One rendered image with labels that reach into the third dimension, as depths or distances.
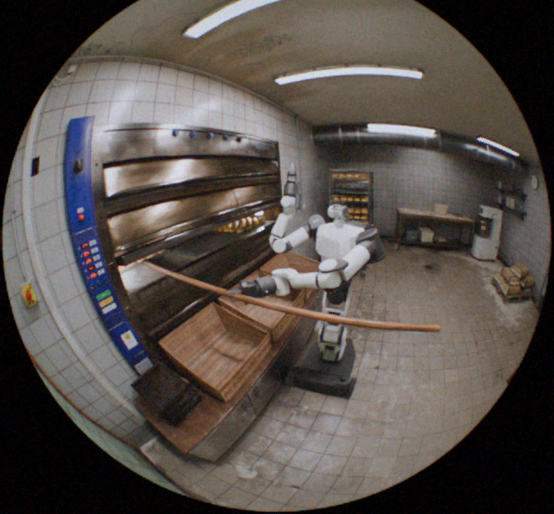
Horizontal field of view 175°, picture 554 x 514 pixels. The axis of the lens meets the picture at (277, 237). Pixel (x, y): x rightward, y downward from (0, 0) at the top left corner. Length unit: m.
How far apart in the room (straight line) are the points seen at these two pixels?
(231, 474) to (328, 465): 0.67
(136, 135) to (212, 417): 1.57
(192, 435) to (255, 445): 0.64
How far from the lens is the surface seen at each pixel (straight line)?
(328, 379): 1.76
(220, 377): 1.35
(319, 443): 1.72
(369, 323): 0.74
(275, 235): 1.22
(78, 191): 1.02
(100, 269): 1.05
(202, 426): 1.23
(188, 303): 1.39
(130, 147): 1.17
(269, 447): 1.71
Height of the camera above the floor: 1.68
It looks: 17 degrees down
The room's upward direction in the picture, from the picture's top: 4 degrees counter-clockwise
